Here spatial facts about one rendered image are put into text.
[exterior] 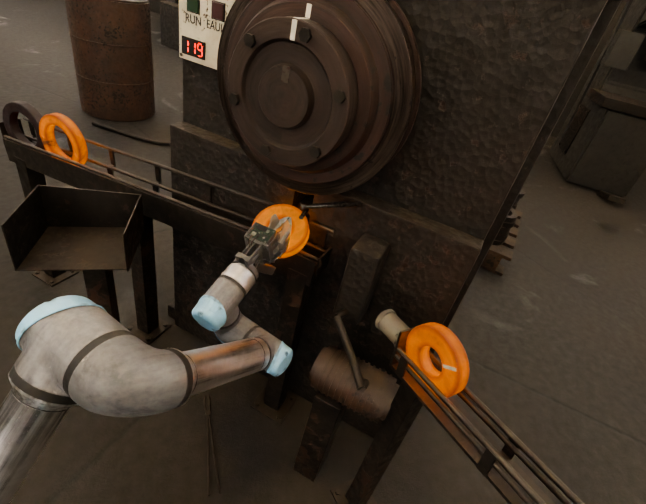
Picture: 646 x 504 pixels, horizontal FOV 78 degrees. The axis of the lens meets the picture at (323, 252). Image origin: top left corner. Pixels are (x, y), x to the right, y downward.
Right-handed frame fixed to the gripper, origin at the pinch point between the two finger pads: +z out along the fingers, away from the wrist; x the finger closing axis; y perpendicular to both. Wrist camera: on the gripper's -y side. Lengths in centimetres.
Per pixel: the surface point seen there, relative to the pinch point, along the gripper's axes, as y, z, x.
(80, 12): -48, 130, 255
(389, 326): -4.0, -13.1, -36.1
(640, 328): -129, 123, -160
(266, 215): 0.1, -0.7, 6.3
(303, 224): 0.4, 1.3, -4.3
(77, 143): -4, -2, 81
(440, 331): 7.2, -14.9, -46.4
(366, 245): 3.1, 1.1, -22.8
